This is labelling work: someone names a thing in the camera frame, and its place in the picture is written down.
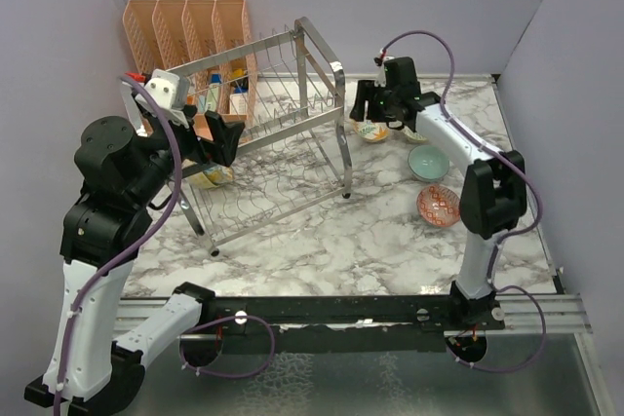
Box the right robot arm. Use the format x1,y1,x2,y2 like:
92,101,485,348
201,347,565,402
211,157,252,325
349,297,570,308
350,57,527,329

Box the teal spiral bowl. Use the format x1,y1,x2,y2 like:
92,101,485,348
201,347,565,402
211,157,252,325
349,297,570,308
408,144,450,182

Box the white bowl green leaves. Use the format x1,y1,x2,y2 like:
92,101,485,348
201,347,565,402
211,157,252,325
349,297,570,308
352,121,389,143

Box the stainless steel dish rack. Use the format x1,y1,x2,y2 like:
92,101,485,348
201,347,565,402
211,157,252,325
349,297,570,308
173,17,353,256

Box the peach plastic file organizer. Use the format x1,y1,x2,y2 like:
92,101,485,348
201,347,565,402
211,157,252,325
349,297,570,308
122,0,258,137

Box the white bowl orange flower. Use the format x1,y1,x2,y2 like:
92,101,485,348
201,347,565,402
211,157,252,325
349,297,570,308
402,128,428,144

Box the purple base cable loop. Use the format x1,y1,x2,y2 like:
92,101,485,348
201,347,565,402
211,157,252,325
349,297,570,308
177,313,277,380

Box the red geometric pattern bowl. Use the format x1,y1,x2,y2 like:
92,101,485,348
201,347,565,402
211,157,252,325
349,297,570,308
416,184,460,228

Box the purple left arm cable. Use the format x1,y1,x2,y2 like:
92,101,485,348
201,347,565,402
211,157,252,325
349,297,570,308
52,74,185,416

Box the black aluminium mounting rail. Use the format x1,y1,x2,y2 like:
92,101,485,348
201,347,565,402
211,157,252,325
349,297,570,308
116,291,594,357

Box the yellow sun pattern bowl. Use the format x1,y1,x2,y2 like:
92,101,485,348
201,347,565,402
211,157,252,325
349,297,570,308
186,165,234,189

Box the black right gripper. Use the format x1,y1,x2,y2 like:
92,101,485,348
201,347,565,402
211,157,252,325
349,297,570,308
349,80,398,124

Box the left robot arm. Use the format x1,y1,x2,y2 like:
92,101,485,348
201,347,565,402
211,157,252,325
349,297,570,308
23,112,245,415

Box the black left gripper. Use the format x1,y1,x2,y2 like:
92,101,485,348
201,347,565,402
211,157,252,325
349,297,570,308
133,103,246,205

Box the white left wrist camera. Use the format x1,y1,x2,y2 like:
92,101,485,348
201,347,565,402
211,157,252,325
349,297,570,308
141,69,191,128

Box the yellow black bottle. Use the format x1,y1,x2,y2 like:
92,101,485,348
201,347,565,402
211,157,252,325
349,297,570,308
230,68,247,81

